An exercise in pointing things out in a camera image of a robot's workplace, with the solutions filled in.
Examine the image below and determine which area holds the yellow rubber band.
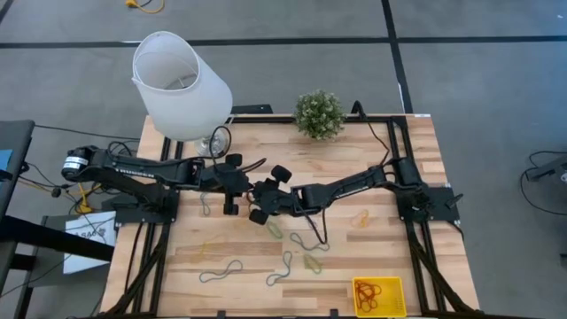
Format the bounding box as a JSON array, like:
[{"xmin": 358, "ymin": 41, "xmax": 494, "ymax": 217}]
[
  {"xmin": 197, "ymin": 237, "xmax": 214, "ymax": 263},
  {"xmin": 352, "ymin": 208, "xmax": 370, "ymax": 230}
]

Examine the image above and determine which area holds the black aluminium rig frame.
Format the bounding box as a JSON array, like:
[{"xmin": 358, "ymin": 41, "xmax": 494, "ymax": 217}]
[{"xmin": 100, "ymin": 113, "xmax": 482, "ymax": 319}]

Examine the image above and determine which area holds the black floor cable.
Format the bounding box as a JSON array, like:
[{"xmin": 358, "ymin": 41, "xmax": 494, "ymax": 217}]
[
  {"xmin": 518, "ymin": 150, "xmax": 567, "ymax": 218},
  {"xmin": 34, "ymin": 123, "xmax": 142, "ymax": 143}
]

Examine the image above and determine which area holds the green rubber band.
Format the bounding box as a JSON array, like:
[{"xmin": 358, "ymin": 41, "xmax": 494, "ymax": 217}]
[
  {"xmin": 303, "ymin": 253, "xmax": 323, "ymax": 275},
  {"xmin": 265, "ymin": 220, "xmax": 284, "ymax": 240}
]

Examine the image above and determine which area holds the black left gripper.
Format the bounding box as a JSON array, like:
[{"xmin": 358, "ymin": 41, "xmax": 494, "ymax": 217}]
[{"xmin": 194, "ymin": 152, "xmax": 256, "ymax": 216}]

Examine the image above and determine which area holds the white paper sheet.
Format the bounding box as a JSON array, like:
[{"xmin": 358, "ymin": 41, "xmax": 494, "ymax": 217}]
[{"xmin": 63, "ymin": 211, "xmax": 117, "ymax": 275}]

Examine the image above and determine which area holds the green plant in black pot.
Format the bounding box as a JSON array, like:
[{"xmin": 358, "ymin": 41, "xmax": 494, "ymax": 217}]
[{"xmin": 292, "ymin": 89, "xmax": 347, "ymax": 142}]

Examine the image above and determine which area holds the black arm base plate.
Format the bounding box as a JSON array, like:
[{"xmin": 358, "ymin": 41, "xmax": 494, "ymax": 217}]
[
  {"xmin": 113, "ymin": 194, "xmax": 179, "ymax": 225},
  {"xmin": 395, "ymin": 184, "xmax": 462, "ymax": 223}
]

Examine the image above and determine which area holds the red rubber band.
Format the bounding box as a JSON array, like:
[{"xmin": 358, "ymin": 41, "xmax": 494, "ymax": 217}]
[
  {"xmin": 353, "ymin": 280, "xmax": 383, "ymax": 303},
  {"xmin": 356, "ymin": 287, "xmax": 378, "ymax": 313}
]

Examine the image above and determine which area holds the black desk bar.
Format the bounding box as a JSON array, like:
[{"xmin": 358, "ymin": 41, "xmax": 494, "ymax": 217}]
[{"xmin": 0, "ymin": 214, "xmax": 115, "ymax": 262}]

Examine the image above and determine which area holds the yellow floor cable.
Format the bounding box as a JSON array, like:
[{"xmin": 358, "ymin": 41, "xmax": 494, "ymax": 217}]
[
  {"xmin": 74, "ymin": 176, "xmax": 105, "ymax": 214},
  {"xmin": 125, "ymin": 0, "xmax": 166, "ymax": 14}
]

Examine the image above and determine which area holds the teal rubber band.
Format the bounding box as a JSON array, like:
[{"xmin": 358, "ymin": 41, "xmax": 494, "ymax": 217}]
[
  {"xmin": 265, "ymin": 250, "xmax": 293, "ymax": 287},
  {"xmin": 198, "ymin": 191, "xmax": 212, "ymax": 217},
  {"xmin": 198, "ymin": 259, "xmax": 244, "ymax": 284},
  {"xmin": 290, "ymin": 231, "xmax": 331, "ymax": 253}
]

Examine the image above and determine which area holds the white shade silver table lamp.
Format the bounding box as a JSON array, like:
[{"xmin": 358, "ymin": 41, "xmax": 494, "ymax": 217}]
[{"xmin": 131, "ymin": 30, "xmax": 234, "ymax": 159}]

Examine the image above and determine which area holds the black box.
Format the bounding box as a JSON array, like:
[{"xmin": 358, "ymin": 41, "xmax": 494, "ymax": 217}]
[{"xmin": 230, "ymin": 104, "xmax": 274, "ymax": 116}]

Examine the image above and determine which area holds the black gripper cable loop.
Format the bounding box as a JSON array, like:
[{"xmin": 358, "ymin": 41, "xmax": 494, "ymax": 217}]
[
  {"xmin": 207, "ymin": 125, "xmax": 268, "ymax": 174},
  {"xmin": 305, "ymin": 207, "xmax": 331, "ymax": 245}
]

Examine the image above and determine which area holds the long black arm cable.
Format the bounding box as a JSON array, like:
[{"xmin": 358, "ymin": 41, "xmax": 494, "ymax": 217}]
[{"xmin": 351, "ymin": 99, "xmax": 393, "ymax": 172}]

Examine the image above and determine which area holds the grey desk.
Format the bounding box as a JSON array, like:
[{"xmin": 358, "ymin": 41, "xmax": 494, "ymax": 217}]
[{"xmin": 0, "ymin": 119, "xmax": 36, "ymax": 218}]

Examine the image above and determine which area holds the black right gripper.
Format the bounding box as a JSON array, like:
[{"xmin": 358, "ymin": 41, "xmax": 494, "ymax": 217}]
[{"xmin": 248, "ymin": 164, "xmax": 297, "ymax": 226}]

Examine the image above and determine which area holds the yellow plastic mesh bin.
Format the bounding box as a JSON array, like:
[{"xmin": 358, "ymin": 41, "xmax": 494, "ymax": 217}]
[{"xmin": 352, "ymin": 276, "xmax": 408, "ymax": 319}]

